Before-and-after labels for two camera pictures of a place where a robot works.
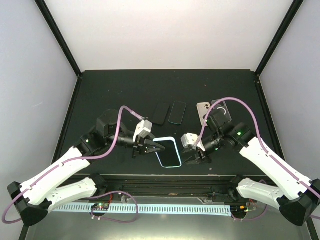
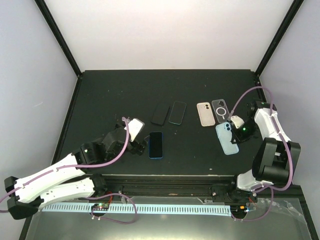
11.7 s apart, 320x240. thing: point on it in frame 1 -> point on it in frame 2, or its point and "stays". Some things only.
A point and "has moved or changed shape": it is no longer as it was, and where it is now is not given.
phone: (160, 113) stays
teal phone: (177, 113) stays
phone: (169, 157) has moved or changed shape
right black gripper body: (206, 157) -> (251, 126)
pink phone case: (203, 108) stays
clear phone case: (220, 112) stays
